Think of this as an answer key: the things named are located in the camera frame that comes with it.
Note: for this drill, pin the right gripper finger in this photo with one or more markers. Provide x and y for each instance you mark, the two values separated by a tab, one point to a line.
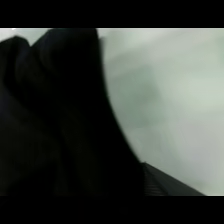
163	185

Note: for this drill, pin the black garment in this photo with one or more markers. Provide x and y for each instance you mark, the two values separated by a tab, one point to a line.
60	116

